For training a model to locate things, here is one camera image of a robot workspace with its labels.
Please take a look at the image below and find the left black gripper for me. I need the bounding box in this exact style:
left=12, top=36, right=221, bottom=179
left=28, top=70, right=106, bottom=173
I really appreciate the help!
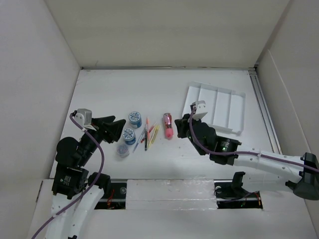
left=78, top=115, right=126, bottom=165

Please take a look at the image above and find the blue patterned tape roll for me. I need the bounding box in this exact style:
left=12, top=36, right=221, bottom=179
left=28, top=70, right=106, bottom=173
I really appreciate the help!
left=129, top=111, right=142, bottom=128
left=122, top=128, right=136, bottom=145

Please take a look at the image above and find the clear jar of beads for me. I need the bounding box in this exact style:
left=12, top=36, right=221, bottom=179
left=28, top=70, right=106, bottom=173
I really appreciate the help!
left=116, top=143, right=130, bottom=158

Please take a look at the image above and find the blue clear pen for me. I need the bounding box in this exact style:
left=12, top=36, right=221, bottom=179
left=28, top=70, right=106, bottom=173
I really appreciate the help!
left=133, top=128, right=146, bottom=153

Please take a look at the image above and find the red clear pen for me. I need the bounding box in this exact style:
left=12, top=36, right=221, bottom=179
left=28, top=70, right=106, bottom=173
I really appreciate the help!
left=140, top=122, right=157, bottom=143

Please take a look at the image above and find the orange pen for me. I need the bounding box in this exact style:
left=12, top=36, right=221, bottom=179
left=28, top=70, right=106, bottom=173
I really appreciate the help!
left=145, top=117, right=149, bottom=151

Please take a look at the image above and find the black pen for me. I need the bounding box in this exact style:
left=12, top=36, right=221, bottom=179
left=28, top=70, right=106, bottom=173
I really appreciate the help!
left=144, top=125, right=148, bottom=151

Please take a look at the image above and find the pink glue bottle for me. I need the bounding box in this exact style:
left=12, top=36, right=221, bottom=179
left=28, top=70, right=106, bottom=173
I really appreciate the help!
left=163, top=113, right=173, bottom=139

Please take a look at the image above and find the yellow pen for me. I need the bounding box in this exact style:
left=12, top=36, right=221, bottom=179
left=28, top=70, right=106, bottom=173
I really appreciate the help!
left=151, top=124, right=160, bottom=145
left=147, top=124, right=157, bottom=150

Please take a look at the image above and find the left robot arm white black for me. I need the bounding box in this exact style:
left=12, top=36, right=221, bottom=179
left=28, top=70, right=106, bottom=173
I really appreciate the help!
left=45, top=109, right=127, bottom=239

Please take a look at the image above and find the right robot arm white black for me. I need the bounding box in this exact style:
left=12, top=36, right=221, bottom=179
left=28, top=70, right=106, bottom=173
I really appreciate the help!
left=174, top=114, right=319, bottom=201

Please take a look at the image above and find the white compartment tray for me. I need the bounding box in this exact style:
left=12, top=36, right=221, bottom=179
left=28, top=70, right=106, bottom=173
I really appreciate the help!
left=182, top=82, right=246, bottom=135

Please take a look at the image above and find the white foam block front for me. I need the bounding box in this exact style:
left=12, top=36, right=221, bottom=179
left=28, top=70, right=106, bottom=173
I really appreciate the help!
left=126, top=179, right=217, bottom=211

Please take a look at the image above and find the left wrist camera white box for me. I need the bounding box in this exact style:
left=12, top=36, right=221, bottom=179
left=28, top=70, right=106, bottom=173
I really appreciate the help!
left=74, top=109, right=92, bottom=127

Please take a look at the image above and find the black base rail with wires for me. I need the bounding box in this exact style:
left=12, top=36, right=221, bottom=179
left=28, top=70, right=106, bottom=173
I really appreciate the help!
left=95, top=180, right=263, bottom=210

